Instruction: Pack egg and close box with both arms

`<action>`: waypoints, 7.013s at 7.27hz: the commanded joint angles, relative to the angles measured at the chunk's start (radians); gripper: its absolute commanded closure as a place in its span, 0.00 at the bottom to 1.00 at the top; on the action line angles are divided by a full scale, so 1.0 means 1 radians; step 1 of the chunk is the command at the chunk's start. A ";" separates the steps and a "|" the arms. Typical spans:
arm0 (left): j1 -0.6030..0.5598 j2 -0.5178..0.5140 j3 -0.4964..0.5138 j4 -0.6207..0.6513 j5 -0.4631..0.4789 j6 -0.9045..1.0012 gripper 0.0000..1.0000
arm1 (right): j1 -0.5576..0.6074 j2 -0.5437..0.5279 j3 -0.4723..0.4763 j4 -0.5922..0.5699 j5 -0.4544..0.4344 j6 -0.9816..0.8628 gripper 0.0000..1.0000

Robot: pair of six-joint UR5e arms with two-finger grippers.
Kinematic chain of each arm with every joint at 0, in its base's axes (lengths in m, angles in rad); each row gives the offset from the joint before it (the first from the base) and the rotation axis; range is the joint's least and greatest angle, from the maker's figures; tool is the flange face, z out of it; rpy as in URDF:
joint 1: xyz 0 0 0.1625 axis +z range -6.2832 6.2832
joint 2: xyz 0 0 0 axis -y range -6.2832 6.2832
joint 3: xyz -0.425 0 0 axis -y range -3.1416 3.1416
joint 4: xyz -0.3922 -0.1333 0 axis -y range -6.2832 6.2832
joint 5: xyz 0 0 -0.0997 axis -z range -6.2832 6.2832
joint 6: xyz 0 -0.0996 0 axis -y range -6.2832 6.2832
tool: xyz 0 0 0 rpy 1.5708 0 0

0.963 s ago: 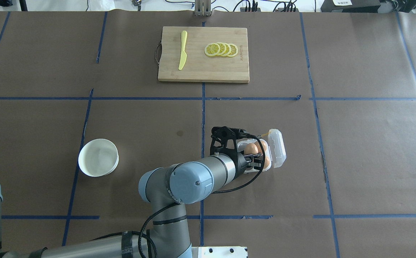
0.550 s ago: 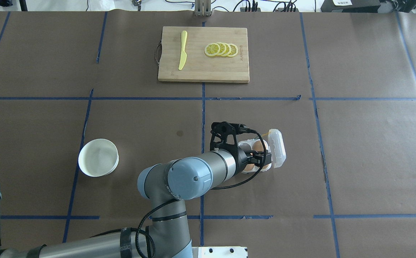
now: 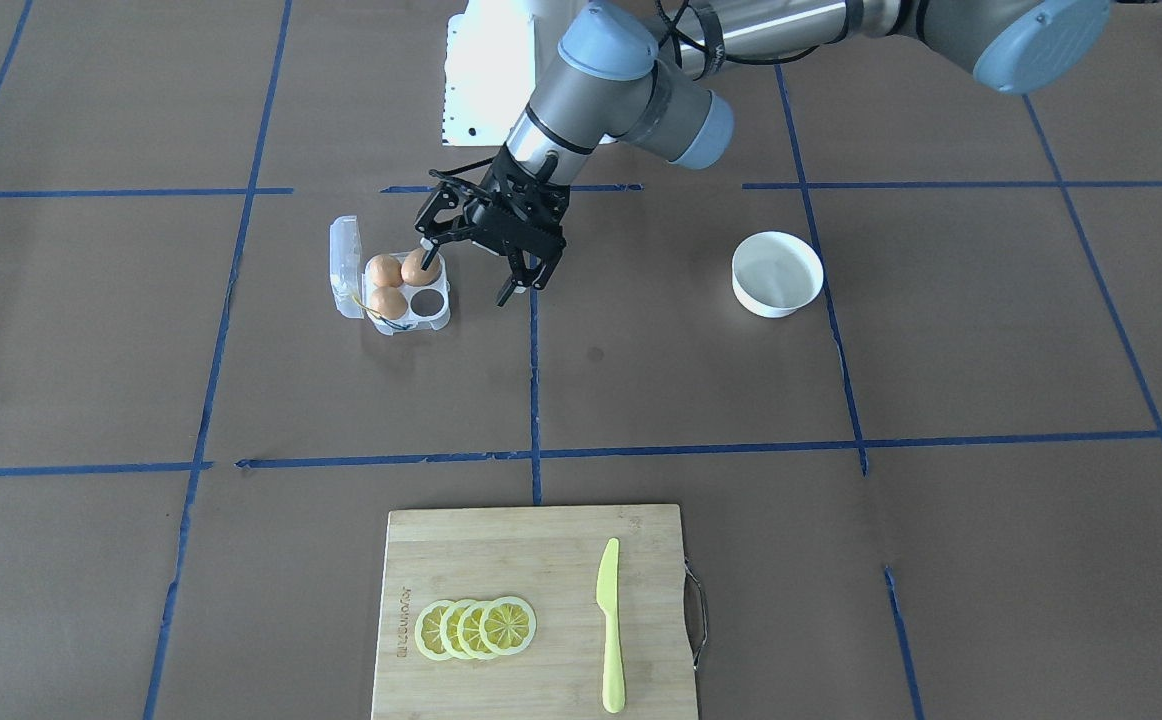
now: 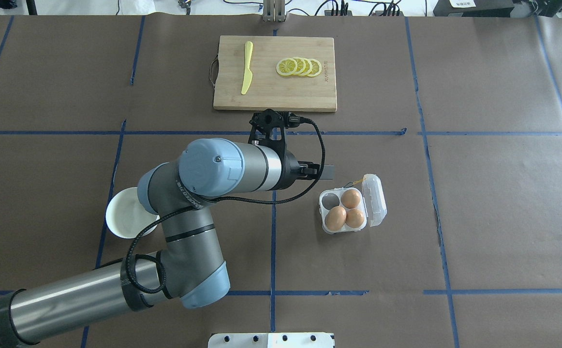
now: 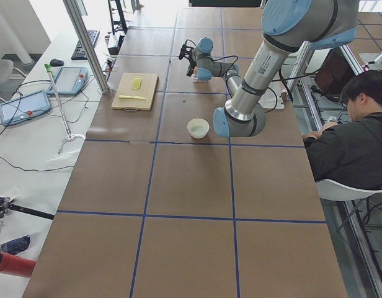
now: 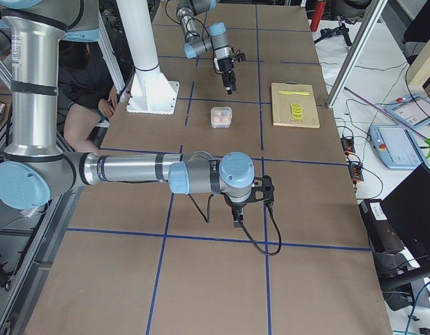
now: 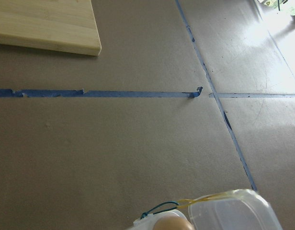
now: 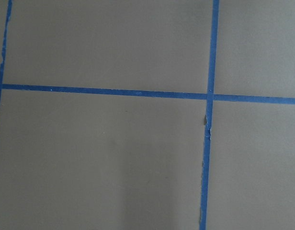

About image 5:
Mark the aluminium frame post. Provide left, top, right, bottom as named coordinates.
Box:
left=63, top=0, right=109, bottom=94

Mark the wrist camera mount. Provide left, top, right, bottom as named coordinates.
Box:
left=178, top=39, right=195, bottom=61

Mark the grabber stick green tip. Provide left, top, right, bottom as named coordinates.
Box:
left=44, top=63, right=86, bottom=155

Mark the teach pendant near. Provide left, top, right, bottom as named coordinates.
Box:
left=0, top=90, right=51, bottom=126

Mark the black computer box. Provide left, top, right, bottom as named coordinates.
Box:
left=107, top=32, right=125, bottom=55

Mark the black tripod camera stand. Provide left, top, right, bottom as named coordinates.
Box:
left=0, top=197, right=55, bottom=220

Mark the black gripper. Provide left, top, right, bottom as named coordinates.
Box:
left=187, top=59, right=197, bottom=77

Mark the yellow plastic knife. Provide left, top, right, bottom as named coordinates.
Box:
left=118, top=95, right=146, bottom=100

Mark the black computer mouse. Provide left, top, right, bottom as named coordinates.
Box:
left=50, top=58, right=64, bottom=67

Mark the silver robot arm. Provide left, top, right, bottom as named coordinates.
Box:
left=179, top=0, right=359, bottom=138

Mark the seated person in black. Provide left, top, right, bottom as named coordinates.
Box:
left=302, top=70, right=382, bottom=190

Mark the white ceramic bowl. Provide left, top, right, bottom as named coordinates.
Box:
left=187, top=118, right=210, bottom=139

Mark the red bottle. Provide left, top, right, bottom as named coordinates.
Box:
left=0, top=251, right=36, bottom=278

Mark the black keyboard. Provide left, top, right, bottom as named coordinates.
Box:
left=70, top=29, right=100, bottom=61

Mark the wooden cutting board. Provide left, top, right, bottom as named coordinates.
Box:
left=111, top=73, right=158, bottom=111

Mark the teach pendant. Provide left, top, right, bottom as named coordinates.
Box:
left=0, top=90, right=51, bottom=126
left=53, top=66, right=88, bottom=96

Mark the white chair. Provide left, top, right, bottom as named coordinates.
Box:
left=316, top=179, right=382, bottom=201

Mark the teach pendant far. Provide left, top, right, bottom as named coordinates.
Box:
left=53, top=66, right=88, bottom=96

